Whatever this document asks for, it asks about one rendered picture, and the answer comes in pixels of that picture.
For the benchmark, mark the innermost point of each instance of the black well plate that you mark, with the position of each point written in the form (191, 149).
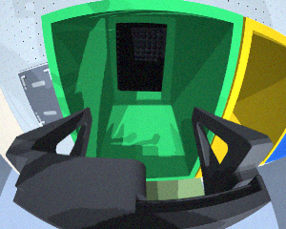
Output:
(145, 35)

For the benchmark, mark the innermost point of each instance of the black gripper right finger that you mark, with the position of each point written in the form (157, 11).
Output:
(246, 149)

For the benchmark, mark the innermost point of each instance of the grey perforated base plate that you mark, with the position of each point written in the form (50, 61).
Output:
(22, 44)

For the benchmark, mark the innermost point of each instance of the green bin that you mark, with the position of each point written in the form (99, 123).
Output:
(154, 127)

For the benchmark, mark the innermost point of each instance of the yellow bin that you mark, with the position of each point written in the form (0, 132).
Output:
(260, 103)

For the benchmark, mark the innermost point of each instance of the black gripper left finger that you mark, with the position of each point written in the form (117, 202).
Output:
(46, 138)

